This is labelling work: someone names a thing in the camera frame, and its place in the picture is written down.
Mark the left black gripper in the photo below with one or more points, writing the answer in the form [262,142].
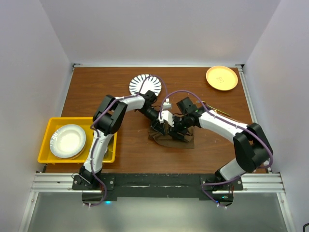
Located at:
[159,127]

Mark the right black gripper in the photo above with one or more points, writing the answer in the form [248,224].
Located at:
[175,129]

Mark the brown cloth napkin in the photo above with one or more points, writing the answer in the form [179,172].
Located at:
[168,141]

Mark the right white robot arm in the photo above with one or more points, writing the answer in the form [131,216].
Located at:
[251,146]

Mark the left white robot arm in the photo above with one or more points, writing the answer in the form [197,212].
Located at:
[107,121]

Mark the iridescent fork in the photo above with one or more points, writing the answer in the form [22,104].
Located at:
[214,109]

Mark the white blue striped plate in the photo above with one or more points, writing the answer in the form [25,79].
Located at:
[144,82]

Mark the orange plate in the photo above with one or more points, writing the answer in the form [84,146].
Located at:
[221,78]

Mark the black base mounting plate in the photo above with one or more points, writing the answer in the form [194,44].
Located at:
[201,186]

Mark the white paper plate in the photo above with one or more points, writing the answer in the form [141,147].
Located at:
[68,141]

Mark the yellow plastic bin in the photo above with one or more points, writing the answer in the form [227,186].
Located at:
[47,157]

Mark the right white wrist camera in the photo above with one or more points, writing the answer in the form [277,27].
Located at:
[166,116]

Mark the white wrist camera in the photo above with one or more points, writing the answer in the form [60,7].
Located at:
[166,116]
[166,104]

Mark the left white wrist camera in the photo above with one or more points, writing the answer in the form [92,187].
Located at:
[166,104]

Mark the aluminium frame rail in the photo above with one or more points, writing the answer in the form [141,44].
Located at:
[248,183]

